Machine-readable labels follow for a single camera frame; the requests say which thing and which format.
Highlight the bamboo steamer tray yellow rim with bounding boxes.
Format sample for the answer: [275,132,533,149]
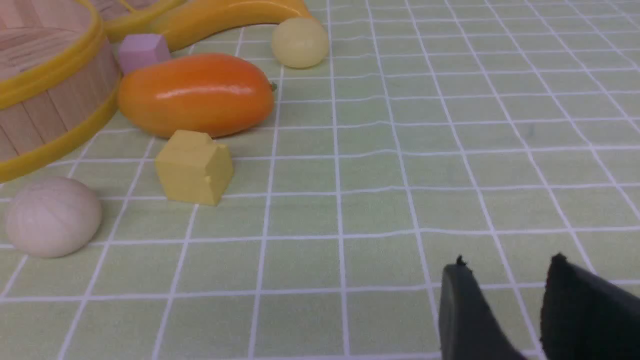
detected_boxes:
[0,0,122,183]

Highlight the yellow toy banana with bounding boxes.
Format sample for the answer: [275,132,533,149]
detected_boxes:
[144,0,313,51]

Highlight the woven bamboo steamer lid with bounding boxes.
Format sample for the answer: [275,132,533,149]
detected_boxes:
[90,0,186,44]

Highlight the orange toy mango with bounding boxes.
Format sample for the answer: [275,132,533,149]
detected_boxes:
[118,53,275,138]

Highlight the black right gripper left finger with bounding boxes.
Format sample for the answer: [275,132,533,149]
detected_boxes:
[439,255,525,360]

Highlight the yellow foam block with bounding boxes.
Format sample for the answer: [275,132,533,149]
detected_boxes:
[154,130,234,207]

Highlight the pale yellow round bun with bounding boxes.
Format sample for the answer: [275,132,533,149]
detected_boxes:
[270,17,330,69]

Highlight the pink foam cube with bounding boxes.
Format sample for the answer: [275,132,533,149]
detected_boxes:
[118,33,172,75]

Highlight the white wooden bun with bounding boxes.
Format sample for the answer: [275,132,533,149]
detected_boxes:
[4,177,103,259]

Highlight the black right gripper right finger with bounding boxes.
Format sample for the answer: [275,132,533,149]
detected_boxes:
[540,253,640,360]

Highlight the green checkered tablecloth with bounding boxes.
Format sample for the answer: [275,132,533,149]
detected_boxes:
[1,0,640,360]

